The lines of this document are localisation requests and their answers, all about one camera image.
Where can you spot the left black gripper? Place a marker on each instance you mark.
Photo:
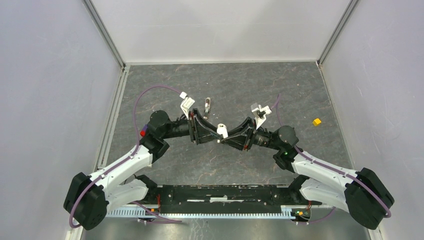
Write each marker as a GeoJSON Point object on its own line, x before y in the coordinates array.
{"type": "Point", "coordinates": [204, 127]}

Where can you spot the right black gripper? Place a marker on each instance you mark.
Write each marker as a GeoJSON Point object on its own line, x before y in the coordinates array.
{"type": "Point", "coordinates": [241, 142]}

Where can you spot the white plastic hook piece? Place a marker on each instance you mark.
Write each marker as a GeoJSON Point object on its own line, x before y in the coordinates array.
{"type": "Point", "coordinates": [222, 130]}

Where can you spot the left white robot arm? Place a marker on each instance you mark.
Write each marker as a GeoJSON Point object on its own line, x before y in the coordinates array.
{"type": "Point", "coordinates": [91, 197]}

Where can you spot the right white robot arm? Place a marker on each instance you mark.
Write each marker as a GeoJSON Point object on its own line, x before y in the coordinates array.
{"type": "Point", "coordinates": [361, 193]}

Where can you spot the purple and red block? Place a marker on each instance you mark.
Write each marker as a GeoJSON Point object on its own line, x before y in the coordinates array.
{"type": "Point", "coordinates": [143, 130]}

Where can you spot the yellow cube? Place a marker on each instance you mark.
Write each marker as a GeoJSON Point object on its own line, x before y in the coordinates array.
{"type": "Point", "coordinates": [316, 122]}

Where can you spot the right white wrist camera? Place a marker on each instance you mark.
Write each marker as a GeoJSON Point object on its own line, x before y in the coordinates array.
{"type": "Point", "coordinates": [260, 113]}

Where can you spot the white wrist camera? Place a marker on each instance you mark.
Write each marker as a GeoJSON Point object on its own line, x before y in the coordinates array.
{"type": "Point", "coordinates": [186, 103]}
{"type": "Point", "coordinates": [260, 113]}

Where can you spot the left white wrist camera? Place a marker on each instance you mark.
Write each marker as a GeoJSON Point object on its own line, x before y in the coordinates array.
{"type": "Point", "coordinates": [186, 103]}

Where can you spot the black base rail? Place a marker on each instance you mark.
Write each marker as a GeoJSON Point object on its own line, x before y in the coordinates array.
{"type": "Point", "coordinates": [224, 199]}

